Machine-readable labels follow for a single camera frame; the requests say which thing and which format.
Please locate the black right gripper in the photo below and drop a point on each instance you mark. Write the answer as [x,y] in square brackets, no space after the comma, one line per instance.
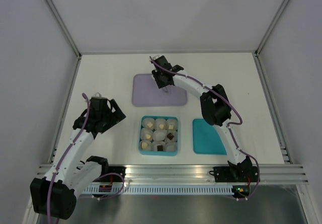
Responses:
[160,84]

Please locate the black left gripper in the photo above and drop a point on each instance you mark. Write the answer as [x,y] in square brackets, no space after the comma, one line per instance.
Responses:
[116,117]

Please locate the teal box lid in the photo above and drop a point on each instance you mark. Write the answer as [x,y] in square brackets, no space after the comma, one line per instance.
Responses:
[206,140]

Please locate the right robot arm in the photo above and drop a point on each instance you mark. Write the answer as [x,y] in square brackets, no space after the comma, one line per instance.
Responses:
[217,112]

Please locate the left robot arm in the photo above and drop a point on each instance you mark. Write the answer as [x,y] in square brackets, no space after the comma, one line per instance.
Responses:
[56,193]

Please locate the teal chocolate box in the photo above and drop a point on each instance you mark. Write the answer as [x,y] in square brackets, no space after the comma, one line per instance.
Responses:
[162,154]

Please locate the lilac plastic tray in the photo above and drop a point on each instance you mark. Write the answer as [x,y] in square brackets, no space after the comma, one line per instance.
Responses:
[145,93]

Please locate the white paper cup back-middle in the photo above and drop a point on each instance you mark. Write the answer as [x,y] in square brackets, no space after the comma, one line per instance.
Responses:
[159,121]

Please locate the white paper cup back-left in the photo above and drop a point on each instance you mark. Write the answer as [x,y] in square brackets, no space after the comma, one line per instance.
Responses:
[145,121]

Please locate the white paper cup back-right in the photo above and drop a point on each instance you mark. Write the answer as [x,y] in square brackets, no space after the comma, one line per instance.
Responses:
[173,122]

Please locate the white paper cup middle-left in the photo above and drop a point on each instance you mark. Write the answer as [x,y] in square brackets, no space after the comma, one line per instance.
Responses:
[145,131]

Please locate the white paper cup front-left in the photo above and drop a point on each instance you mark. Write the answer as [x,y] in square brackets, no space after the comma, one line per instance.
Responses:
[149,146]

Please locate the white paper cup centre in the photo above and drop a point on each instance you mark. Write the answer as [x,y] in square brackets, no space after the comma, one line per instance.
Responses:
[159,135]

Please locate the white paper cup middle-right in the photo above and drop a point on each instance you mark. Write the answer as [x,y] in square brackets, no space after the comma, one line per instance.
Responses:
[175,133]

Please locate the white paper cup front-middle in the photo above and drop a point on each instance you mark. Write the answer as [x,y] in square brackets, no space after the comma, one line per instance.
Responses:
[155,143]

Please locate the white paper cup front-right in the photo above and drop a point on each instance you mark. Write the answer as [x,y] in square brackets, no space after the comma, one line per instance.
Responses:
[170,147]

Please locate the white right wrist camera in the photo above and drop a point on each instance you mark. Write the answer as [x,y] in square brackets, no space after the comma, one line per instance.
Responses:
[155,57]

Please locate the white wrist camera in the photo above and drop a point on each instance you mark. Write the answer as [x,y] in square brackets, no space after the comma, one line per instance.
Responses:
[155,57]
[96,95]

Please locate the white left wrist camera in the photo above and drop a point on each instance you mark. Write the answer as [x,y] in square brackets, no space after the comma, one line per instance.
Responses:
[96,95]

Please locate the aluminium mounting rail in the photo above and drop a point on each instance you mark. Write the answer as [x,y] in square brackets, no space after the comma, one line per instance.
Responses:
[270,174]

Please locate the white slotted cable duct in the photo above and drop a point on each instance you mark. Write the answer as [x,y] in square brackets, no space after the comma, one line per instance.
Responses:
[161,190]

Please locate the left aluminium frame post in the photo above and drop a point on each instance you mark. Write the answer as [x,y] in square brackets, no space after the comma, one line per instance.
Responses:
[59,20]

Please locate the aluminium frame post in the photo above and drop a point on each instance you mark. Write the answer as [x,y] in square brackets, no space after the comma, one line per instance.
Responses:
[59,20]
[280,133]

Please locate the right aluminium frame post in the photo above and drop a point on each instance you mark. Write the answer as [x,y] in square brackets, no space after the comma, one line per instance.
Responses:
[280,133]

